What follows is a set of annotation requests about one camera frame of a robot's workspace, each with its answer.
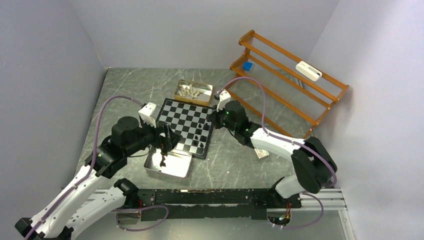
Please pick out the small white red box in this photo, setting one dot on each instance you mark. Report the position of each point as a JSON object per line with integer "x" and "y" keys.
{"x": 261, "y": 153}

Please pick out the black and white chessboard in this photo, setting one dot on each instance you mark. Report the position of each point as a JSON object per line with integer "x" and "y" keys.
{"x": 184, "y": 119}

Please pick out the pile of black chess pieces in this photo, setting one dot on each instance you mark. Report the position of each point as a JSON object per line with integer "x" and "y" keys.
{"x": 162, "y": 159}

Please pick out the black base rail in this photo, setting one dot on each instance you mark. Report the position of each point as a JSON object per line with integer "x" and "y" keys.
{"x": 253, "y": 203}

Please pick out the blue cube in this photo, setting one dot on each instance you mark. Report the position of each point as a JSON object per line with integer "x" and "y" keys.
{"x": 248, "y": 66}

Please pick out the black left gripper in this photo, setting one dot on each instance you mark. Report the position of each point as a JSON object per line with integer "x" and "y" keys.
{"x": 172, "y": 137}

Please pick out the orange wooden rack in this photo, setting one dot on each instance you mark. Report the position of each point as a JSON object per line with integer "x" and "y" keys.
{"x": 296, "y": 106}

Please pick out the pile of white chess pieces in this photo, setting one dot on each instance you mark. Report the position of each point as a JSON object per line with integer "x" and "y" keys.
{"x": 189, "y": 91}

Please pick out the white rectangular device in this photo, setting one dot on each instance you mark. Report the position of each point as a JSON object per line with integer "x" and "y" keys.
{"x": 308, "y": 71}

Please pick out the gold tin box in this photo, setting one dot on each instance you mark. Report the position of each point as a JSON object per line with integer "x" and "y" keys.
{"x": 203, "y": 100}

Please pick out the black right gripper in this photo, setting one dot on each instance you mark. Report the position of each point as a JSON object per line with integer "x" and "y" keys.
{"x": 213, "y": 116}

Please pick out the silver tin box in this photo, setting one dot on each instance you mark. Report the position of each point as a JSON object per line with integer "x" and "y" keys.
{"x": 178, "y": 164}

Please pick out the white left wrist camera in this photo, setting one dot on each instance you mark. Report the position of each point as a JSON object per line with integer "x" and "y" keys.
{"x": 148, "y": 114}

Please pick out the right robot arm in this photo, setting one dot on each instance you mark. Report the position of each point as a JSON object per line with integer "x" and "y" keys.
{"x": 313, "y": 166}

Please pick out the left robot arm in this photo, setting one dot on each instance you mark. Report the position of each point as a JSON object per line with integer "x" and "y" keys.
{"x": 66, "y": 216}

